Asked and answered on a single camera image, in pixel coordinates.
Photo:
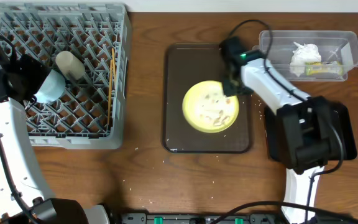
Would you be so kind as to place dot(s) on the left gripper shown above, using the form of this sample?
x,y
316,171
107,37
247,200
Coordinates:
x,y
33,78

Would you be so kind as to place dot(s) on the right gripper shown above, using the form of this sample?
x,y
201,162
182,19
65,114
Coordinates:
x,y
232,83

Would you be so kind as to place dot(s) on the light blue bowl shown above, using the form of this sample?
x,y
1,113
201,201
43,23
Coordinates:
x,y
52,88

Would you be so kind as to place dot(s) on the yellow plate with crumbs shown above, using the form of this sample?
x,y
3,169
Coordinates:
x,y
207,109

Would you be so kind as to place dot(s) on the cream plastic cup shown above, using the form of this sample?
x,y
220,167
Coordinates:
x,y
69,65

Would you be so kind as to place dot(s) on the dark brown serving tray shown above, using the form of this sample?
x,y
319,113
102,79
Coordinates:
x,y
186,65

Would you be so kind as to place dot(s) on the white tissue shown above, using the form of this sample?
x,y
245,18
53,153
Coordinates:
x,y
303,55

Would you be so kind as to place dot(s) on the green snack wrapper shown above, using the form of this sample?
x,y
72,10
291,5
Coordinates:
x,y
324,67

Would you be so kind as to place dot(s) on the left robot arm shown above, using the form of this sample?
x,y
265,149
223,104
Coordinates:
x,y
25,196

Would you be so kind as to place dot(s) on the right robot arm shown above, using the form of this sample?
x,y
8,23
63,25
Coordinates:
x,y
299,128

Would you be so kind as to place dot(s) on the black tray bin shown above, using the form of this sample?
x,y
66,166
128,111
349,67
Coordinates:
x,y
341,121

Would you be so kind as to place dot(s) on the clear plastic bin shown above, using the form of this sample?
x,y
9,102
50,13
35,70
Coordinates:
x,y
333,45

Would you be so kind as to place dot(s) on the grey plastic dish rack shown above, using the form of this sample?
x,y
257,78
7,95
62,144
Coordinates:
x,y
89,30

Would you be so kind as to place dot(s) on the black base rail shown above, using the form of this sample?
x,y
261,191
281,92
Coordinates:
x,y
255,218

